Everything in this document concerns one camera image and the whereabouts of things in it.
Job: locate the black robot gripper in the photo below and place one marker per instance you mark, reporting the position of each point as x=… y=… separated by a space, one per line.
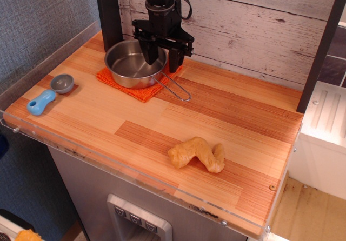
x=163 y=30

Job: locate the stainless steel pot with handle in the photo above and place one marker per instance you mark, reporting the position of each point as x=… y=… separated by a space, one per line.
x=129 y=69

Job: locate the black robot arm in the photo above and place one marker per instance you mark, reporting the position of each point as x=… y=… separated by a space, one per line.
x=183 y=7

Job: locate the tan toy chicken piece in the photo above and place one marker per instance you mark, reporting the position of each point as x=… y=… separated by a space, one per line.
x=212 y=158

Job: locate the blue grey measuring scoop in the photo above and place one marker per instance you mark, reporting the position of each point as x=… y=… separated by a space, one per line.
x=60 y=84

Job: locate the grey toy fridge cabinet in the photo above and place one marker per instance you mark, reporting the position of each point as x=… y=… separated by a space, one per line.
x=89 y=187

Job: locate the silver dispenser button panel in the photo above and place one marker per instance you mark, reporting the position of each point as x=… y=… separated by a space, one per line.
x=132 y=222

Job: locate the white toy sink unit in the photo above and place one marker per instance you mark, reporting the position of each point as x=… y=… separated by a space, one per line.
x=319 y=157

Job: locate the clear acrylic edge guard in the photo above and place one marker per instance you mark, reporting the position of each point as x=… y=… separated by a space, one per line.
x=242 y=196

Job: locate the yellow object bottom left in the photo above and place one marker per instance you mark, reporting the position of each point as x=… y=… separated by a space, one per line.
x=28 y=235

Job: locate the dark left shelf post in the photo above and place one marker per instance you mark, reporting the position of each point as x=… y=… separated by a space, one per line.
x=110 y=19

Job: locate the dark shelf post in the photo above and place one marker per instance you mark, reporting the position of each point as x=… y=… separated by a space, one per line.
x=326 y=40
x=110 y=19

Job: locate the dark right shelf post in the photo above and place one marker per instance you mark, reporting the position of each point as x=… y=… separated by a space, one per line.
x=326 y=40

